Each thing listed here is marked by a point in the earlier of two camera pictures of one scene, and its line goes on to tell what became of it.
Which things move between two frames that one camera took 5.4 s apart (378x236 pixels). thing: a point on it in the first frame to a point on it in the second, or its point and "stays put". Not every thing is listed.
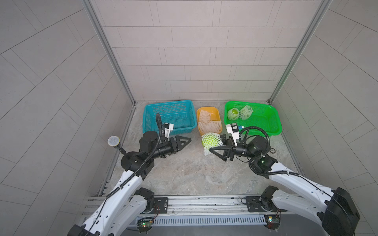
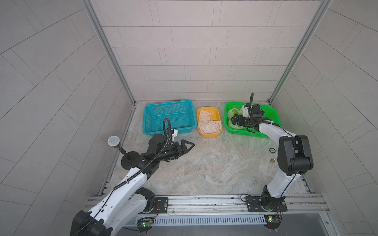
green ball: x=209 y=140 to x=233 y=126
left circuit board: x=144 y=224 stays put
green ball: x=232 y=116 stays put
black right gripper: x=224 y=149 to x=240 y=122
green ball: x=245 y=112 stays put
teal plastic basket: x=181 y=114 stays put
